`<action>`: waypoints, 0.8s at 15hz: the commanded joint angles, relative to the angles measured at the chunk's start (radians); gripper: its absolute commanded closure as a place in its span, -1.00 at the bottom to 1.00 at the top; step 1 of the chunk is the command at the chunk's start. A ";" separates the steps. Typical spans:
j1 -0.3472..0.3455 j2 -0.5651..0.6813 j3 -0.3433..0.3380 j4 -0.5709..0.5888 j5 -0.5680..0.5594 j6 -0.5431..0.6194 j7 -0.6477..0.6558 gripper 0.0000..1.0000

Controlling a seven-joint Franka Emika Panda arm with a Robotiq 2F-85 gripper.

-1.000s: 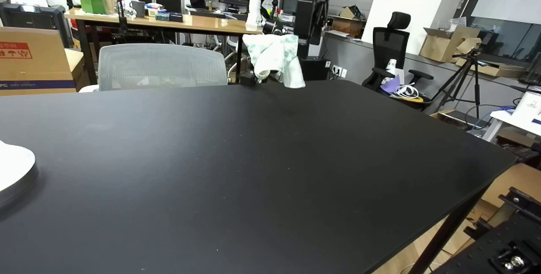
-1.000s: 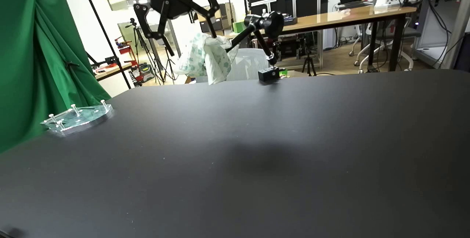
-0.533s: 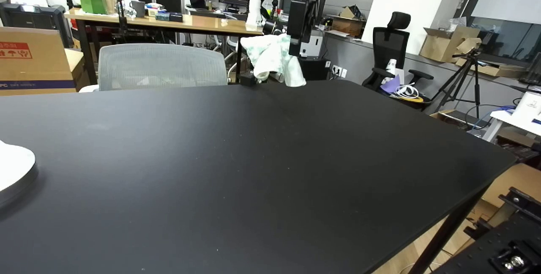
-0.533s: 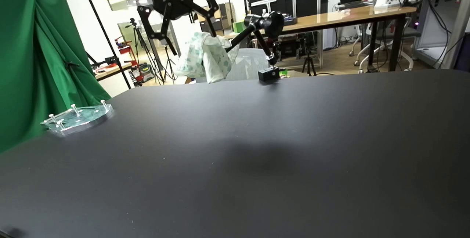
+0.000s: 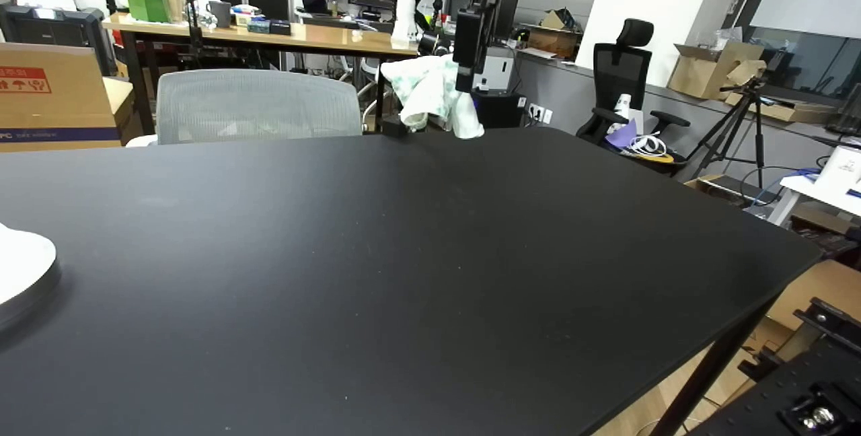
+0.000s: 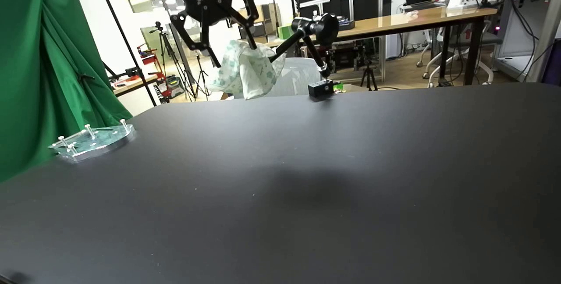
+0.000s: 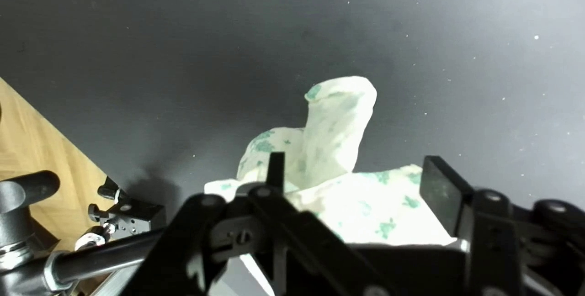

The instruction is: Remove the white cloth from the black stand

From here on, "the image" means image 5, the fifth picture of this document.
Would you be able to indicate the large cardboard box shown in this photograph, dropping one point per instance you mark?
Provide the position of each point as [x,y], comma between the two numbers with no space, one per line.
[54,99]

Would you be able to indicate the black perforated breadboard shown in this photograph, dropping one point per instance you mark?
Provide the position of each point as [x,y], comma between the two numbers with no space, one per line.
[794,389]

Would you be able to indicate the black stand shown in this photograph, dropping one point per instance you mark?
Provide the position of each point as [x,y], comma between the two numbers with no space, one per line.
[394,126]

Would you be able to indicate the camera on tripod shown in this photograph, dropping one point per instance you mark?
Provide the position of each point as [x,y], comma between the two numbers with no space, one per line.
[736,120]

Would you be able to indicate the window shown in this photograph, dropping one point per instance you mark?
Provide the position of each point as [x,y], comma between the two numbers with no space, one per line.
[807,25]

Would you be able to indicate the white desk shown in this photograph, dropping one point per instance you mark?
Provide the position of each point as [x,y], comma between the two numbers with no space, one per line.
[817,195]

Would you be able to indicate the flat cardboard box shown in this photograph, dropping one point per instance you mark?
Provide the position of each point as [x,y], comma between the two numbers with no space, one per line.
[794,112]

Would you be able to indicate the wooden table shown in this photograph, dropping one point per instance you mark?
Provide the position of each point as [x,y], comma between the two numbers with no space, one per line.
[316,38]

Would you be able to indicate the white box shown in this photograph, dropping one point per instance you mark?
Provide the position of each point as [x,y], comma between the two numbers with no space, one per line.
[841,170]

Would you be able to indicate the brown cardboard box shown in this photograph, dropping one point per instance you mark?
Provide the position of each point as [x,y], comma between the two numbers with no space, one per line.
[555,39]

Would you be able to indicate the white cloth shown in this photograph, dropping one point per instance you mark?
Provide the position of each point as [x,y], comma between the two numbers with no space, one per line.
[430,89]

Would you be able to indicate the open cardboard box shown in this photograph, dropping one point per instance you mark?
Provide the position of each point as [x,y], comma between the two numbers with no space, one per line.
[706,73]

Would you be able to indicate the black equipment case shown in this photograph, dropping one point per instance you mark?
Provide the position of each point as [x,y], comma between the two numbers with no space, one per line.
[54,27]

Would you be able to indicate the purple sheet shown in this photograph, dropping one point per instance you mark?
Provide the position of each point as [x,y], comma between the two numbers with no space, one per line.
[622,135]

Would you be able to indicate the grey mug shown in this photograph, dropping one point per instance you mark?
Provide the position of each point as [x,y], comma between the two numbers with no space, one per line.
[220,14]

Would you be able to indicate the wall socket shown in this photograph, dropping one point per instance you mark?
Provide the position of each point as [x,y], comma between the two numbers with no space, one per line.
[540,114]

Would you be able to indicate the grey mesh office chair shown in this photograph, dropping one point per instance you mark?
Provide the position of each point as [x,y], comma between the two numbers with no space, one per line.
[255,106]

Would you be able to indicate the black office chair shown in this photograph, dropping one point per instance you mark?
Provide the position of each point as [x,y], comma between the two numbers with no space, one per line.
[622,66]

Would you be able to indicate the green box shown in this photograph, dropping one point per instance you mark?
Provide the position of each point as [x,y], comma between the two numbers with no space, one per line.
[148,8]

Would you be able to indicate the white and grey machine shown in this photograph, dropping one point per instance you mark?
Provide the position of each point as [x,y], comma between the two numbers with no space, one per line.
[498,71]

